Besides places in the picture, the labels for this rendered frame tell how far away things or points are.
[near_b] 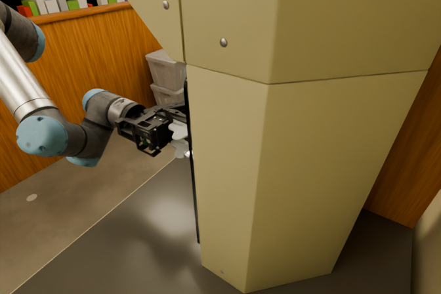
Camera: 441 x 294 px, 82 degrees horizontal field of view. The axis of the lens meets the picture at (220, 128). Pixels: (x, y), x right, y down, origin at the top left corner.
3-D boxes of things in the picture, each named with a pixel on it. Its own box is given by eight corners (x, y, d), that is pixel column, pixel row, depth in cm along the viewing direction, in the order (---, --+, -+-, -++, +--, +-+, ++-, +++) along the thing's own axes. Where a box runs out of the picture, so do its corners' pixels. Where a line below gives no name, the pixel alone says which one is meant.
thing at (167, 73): (210, 75, 305) (210, 46, 286) (177, 94, 263) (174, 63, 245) (184, 67, 324) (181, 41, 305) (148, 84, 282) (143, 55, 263)
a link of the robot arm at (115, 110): (136, 118, 68) (129, 90, 63) (147, 123, 66) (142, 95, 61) (111, 132, 63) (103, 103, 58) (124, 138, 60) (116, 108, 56)
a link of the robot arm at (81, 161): (45, 156, 57) (67, 111, 58) (77, 157, 68) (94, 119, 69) (75, 170, 56) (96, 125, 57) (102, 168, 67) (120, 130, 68)
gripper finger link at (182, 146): (195, 172, 51) (161, 153, 55) (212, 155, 55) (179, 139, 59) (195, 161, 49) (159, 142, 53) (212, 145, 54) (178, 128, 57)
